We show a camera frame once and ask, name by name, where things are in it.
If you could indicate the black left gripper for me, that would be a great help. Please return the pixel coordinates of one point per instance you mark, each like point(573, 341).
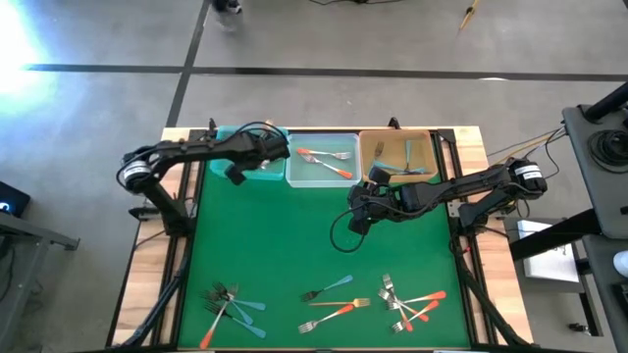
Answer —
point(238, 152)

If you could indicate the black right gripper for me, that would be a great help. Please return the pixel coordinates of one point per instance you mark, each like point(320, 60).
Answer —
point(380, 201)

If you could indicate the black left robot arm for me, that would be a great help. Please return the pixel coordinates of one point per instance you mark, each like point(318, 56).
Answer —
point(196, 147)

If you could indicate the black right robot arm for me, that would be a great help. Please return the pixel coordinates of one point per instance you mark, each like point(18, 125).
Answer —
point(466, 186)

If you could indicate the teal plastic bin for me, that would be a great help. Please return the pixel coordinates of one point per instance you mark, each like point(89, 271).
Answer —
point(267, 174)

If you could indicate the clear plastic bin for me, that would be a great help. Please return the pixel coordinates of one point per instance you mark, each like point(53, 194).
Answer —
point(319, 181)

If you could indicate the green table mat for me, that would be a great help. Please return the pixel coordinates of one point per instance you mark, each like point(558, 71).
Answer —
point(275, 235)

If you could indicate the orange plastic bin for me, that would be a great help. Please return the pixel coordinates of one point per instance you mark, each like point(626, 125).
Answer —
point(427, 142)

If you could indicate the person's shoe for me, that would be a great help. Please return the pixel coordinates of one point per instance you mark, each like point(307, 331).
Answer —
point(230, 6)

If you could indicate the white box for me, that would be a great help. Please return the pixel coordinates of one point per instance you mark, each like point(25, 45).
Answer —
point(549, 260)

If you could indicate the yellow tool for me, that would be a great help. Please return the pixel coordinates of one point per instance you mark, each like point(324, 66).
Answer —
point(468, 17)

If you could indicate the grey equipment cart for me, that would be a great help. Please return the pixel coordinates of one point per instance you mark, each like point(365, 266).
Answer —
point(589, 186)

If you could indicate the grey desk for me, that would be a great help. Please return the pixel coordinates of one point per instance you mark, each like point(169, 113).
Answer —
point(44, 237)

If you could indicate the black device with blue light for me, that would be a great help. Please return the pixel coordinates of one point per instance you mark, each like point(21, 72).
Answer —
point(15, 201)

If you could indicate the black pole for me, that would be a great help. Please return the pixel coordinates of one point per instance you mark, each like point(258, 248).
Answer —
point(608, 103)

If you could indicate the white round object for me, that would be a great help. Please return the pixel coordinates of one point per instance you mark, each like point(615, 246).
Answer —
point(622, 264)

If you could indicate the black aluminium table frame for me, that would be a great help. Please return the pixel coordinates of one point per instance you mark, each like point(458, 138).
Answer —
point(447, 147)

